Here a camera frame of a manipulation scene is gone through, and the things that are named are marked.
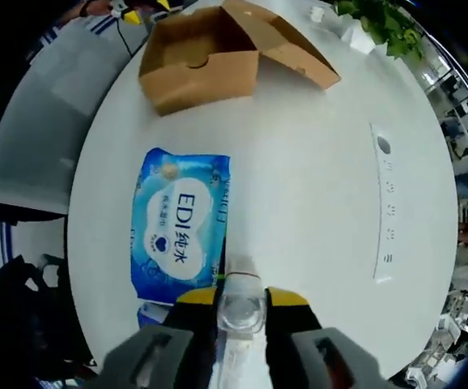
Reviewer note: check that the person's striped shirt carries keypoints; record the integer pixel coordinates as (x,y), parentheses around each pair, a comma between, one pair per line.
(76,32)

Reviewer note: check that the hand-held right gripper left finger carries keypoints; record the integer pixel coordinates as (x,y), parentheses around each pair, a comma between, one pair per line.
(193,336)

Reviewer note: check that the brown cardboard shoe box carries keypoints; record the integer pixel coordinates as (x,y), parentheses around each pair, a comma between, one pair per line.
(201,77)

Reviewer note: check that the blue soft tissue pack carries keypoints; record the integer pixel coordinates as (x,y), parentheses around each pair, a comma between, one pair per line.
(153,318)

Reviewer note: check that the blue wet wipes pack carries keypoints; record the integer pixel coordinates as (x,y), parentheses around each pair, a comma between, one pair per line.
(177,227)

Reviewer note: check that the green leafy plant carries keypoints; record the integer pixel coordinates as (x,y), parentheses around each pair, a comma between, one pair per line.
(392,24)

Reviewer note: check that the white table power strip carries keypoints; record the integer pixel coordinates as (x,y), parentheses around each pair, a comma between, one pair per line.
(384,202)

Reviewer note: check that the white paper cup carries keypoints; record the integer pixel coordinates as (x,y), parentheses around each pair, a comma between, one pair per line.
(317,13)

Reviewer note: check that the white pump bottle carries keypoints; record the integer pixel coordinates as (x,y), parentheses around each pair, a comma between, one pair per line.
(240,312)

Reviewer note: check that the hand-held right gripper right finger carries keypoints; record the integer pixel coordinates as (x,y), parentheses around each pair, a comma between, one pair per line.
(290,336)

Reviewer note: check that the white plant pot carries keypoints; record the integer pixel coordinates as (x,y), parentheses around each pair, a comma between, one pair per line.
(359,38)

